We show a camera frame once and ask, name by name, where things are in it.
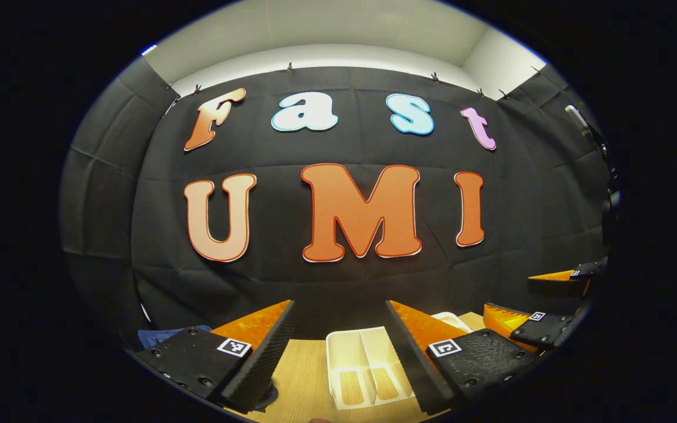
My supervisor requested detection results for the white plastic bookshelf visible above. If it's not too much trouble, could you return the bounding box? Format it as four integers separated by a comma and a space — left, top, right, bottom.
326, 311, 474, 411

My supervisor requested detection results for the blue schoolbag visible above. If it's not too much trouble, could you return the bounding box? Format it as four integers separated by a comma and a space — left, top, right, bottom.
138, 325, 280, 412

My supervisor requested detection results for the row of small backdrop clips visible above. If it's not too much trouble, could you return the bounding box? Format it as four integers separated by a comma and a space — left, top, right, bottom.
165, 62, 545, 100

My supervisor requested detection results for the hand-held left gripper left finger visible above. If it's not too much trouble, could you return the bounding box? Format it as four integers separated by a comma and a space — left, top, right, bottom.
133, 300, 297, 415

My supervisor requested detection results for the black backdrop cloth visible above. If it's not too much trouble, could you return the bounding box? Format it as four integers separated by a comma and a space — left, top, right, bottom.
59, 56, 615, 347

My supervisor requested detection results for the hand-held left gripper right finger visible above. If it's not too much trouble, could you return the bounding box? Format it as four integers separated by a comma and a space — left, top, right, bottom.
386, 300, 542, 415

